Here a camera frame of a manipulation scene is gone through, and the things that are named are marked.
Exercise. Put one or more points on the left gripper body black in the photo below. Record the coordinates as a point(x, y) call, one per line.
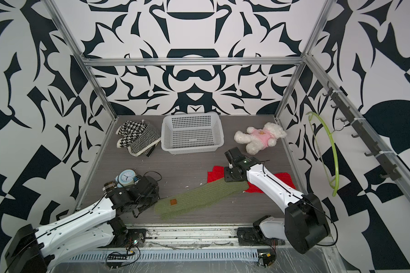
point(148, 203)

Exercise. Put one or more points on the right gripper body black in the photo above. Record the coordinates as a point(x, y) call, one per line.
point(230, 174)

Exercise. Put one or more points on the green knitted scarf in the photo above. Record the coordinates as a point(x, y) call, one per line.
point(198, 198)

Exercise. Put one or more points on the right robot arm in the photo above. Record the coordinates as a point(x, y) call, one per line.
point(305, 223)

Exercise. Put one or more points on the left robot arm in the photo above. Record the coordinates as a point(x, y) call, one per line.
point(37, 250)

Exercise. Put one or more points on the black white houndstooth scarf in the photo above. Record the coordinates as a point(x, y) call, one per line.
point(138, 137)

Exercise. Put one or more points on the white plastic basket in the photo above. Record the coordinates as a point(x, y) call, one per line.
point(191, 133)

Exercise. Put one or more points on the light blue alarm clock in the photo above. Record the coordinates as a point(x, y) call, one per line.
point(126, 178)

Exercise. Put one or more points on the white teddy bear pink shirt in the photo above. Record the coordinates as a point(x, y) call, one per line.
point(257, 140)

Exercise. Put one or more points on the black connector hub left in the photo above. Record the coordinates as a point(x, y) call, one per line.
point(116, 257)

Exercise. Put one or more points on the black connector hub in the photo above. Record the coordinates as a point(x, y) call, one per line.
point(116, 257)
point(266, 259)

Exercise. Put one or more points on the green clothes hanger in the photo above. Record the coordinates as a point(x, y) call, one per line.
point(329, 157)

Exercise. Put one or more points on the black connector hub right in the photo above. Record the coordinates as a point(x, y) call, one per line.
point(266, 259)

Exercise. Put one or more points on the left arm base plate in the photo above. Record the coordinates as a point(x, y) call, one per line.
point(131, 237)

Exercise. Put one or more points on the white slotted cable duct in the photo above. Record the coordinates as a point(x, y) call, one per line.
point(249, 255)

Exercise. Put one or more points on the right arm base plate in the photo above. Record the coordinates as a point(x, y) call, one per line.
point(250, 236)

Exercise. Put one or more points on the grey wall hook rail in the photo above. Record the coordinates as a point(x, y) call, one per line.
point(363, 132)

